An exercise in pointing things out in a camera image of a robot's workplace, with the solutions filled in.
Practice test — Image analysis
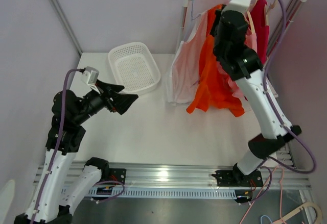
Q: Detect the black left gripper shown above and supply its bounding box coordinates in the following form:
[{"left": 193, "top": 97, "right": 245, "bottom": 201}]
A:
[{"left": 74, "top": 79, "right": 138, "bottom": 124}]

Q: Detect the cream wooden hanger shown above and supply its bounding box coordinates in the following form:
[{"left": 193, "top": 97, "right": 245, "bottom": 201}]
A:
[{"left": 246, "top": 0, "right": 258, "bottom": 34}]

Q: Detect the orange t shirt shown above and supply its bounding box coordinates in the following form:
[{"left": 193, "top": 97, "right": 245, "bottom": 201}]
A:
[{"left": 186, "top": 4, "right": 245, "bottom": 117}]

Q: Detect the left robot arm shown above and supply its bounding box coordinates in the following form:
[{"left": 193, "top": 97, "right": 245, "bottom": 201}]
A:
[{"left": 14, "top": 80, "right": 138, "bottom": 223}]

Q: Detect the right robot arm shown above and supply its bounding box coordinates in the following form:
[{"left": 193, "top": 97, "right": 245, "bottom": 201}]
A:
[{"left": 210, "top": 9, "right": 301, "bottom": 186}]

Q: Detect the crimson t shirt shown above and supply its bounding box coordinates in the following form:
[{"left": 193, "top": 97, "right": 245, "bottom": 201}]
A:
[{"left": 251, "top": 0, "right": 269, "bottom": 64}]

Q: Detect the pale pink t shirt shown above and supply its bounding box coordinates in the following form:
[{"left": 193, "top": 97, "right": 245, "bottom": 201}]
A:
[{"left": 164, "top": 11, "right": 208, "bottom": 104}]

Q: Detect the wooden hanger on floor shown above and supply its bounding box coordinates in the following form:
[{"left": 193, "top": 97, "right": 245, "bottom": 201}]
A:
[{"left": 273, "top": 202, "right": 323, "bottom": 224}]

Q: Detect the white plastic basket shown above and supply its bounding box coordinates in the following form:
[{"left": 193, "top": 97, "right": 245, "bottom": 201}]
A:
[{"left": 108, "top": 42, "right": 161, "bottom": 95}]

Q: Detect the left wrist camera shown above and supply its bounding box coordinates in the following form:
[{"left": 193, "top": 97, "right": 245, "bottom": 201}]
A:
[{"left": 81, "top": 66, "right": 100, "bottom": 93}]

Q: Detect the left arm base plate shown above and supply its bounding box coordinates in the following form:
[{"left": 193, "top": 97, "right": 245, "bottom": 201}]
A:
[{"left": 103, "top": 168, "right": 127, "bottom": 184}]

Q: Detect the white slotted cable duct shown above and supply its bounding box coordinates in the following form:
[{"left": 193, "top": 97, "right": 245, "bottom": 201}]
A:
[{"left": 85, "top": 186, "right": 237, "bottom": 200}]

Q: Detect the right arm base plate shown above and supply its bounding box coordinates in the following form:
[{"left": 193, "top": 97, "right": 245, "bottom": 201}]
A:
[{"left": 211, "top": 170, "right": 263, "bottom": 187}]

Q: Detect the pink wire hanger on floor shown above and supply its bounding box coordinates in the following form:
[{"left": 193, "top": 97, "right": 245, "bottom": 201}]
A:
[{"left": 239, "top": 165, "right": 286, "bottom": 224}]

